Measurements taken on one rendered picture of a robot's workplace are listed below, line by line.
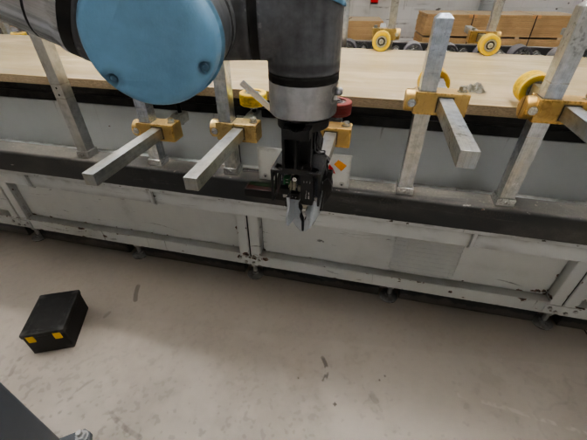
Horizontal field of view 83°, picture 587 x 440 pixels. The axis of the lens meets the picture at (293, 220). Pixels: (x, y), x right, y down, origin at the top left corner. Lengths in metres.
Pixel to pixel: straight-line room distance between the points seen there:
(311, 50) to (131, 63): 0.20
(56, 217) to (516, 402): 2.17
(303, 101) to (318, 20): 0.08
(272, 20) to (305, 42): 0.04
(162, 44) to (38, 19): 0.09
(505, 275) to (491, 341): 0.28
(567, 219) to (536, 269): 0.52
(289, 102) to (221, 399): 1.09
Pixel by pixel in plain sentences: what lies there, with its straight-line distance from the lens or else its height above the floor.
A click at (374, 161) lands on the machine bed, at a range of 1.14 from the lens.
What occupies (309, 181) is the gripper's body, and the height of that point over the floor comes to 0.95.
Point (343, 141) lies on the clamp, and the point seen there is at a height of 0.84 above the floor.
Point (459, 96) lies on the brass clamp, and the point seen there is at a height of 0.97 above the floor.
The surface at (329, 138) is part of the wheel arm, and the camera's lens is 0.83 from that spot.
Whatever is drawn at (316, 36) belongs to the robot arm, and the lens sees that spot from 0.41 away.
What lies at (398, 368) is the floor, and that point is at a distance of 1.41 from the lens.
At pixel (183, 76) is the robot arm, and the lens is 0.28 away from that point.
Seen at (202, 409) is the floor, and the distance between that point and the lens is 1.32.
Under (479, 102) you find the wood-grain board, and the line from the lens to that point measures 1.08.
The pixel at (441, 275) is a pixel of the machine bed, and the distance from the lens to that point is 1.49.
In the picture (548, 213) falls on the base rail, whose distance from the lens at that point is 1.04.
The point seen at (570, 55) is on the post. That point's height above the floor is 1.05.
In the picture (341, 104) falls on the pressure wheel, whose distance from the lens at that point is 0.93.
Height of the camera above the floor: 1.18
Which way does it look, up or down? 37 degrees down
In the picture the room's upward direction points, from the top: straight up
